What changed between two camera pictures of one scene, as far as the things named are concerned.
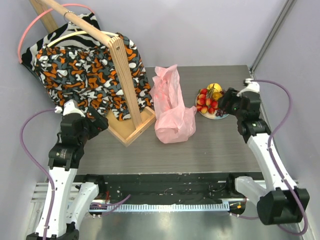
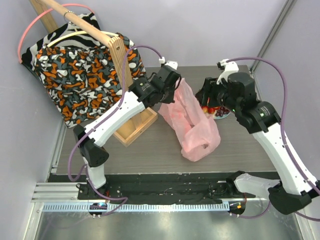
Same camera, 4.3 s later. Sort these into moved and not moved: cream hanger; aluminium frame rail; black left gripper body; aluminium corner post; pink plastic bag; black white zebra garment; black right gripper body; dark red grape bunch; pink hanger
Moved: black left gripper body; pink plastic bag; black right gripper body
Not moved: pink hanger; aluminium corner post; dark red grape bunch; black white zebra garment; cream hanger; aluminium frame rail
